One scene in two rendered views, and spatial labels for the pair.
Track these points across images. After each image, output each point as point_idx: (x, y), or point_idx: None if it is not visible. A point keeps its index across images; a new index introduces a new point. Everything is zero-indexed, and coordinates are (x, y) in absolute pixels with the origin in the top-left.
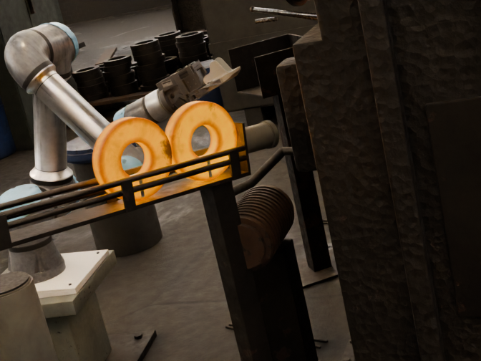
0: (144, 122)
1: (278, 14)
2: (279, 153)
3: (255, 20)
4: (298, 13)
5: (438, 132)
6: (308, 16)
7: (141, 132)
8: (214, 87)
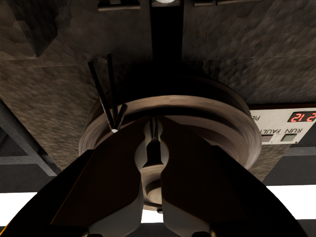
0: None
1: (112, 107)
2: None
3: (113, 131)
4: (95, 87)
5: None
6: (92, 76)
7: None
8: (57, 179)
